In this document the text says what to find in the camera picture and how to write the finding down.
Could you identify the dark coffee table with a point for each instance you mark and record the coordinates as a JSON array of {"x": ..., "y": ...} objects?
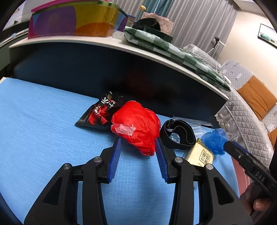
[{"x": 86, "y": 71}]

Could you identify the orange cushion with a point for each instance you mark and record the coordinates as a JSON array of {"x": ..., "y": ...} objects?
[
  {"x": 273, "y": 138},
  {"x": 257, "y": 97}
]

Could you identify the stack of colourful bowls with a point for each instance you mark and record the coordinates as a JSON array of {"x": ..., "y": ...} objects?
[{"x": 131, "y": 18}]

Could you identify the green checked cloth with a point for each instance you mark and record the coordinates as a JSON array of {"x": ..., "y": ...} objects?
[{"x": 151, "y": 41}]

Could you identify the black elastic band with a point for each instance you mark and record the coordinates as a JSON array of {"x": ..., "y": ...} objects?
[{"x": 190, "y": 136}]

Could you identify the red plastic bag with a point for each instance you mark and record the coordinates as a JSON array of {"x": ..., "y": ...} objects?
[{"x": 136, "y": 121}]

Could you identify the person's right hand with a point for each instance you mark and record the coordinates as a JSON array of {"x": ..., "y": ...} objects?
[{"x": 261, "y": 205}]

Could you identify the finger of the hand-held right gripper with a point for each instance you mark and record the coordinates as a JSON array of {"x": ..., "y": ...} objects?
[{"x": 235, "y": 151}]

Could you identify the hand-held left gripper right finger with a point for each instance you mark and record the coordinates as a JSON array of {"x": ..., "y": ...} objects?
[{"x": 161, "y": 160}]

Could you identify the grey television cover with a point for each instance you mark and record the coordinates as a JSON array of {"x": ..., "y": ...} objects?
[{"x": 19, "y": 15}]

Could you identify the framed wall picture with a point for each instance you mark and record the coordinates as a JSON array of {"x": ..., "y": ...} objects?
[{"x": 267, "y": 35}]

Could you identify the blue table mat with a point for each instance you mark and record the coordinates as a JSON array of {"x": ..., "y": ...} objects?
[{"x": 43, "y": 129}]

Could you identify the black hat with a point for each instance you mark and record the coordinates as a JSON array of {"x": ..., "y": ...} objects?
[{"x": 147, "y": 23}]

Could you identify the pink basket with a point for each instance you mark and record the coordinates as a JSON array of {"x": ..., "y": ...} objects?
[{"x": 164, "y": 23}]

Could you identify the grey quilted sofa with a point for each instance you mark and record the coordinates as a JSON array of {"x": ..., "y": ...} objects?
[{"x": 238, "y": 116}]

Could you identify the yellow artificial flower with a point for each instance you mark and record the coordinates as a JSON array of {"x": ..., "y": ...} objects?
[{"x": 142, "y": 8}]

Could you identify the colourful gift box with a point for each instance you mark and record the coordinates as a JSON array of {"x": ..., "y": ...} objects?
[{"x": 65, "y": 23}]

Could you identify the grey curtain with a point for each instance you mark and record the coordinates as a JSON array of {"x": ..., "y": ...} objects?
[
  {"x": 132, "y": 6},
  {"x": 201, "y": 21}
]

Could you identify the black and red snack packet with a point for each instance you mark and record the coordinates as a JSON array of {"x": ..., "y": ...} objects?
[{"x": 97, "y": 112}]

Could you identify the blue plastic bag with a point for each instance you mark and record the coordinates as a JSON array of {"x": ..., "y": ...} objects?
[{"x": 212, "y": 140}]

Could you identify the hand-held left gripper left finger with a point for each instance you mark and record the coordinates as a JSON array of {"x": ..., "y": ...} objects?
[{"x": 114, "y": 160}]

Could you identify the white stand with black head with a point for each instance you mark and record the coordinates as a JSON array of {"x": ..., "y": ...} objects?
[{"x": 216, "y": 42}]

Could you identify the teal curtain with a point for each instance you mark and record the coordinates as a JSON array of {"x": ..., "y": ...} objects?
[{"x": 158, "y": 6}]

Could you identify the yellow packet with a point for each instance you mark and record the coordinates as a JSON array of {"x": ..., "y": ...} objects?
[{"x": 199, "y": 155}]

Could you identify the pink plastic bucket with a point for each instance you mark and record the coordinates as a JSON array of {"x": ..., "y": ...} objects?
[{"x": 238, "y": 173}]

